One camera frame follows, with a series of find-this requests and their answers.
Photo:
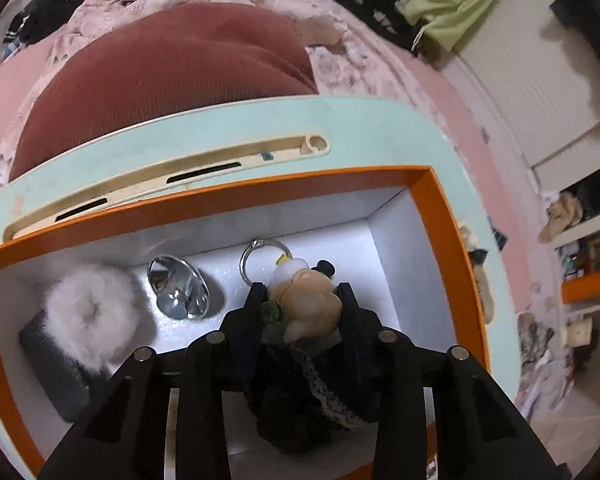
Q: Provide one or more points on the black textured case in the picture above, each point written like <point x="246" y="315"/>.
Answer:
<point x="55" y="375"/>

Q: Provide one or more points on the pink bed sheet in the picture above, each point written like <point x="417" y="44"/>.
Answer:
<point x="465" y="110"/>

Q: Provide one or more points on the white open shelf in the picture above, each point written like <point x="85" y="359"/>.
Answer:
<point x="595" y="240"/>

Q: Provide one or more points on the orange storage bin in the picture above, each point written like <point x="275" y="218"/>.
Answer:
<point x="590" y="286"/>

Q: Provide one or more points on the white fluffy scrunchie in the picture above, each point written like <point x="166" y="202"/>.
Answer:
<point x="115" y="320"/>

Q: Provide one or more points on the beige crumpled cloth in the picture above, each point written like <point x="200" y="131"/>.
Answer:
<point x="560" y="217"/>

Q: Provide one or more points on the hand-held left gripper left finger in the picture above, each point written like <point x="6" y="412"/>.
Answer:
<point x="250" y="320"/>

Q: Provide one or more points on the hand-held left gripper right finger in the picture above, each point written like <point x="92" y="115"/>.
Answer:
<point x="352" y="320"/>

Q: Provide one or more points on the light green cloth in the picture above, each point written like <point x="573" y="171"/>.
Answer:
<point x="455" y="0"/>

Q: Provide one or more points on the black striped clothes pile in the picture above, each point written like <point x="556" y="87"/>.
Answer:
<point x="55" y="5"/>

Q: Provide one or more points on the orange cardboard box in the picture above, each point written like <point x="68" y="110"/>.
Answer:
<point x="280" y="180"/>

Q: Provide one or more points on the mint green desktop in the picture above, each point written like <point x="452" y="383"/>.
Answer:
<point x="230" y="125"/>

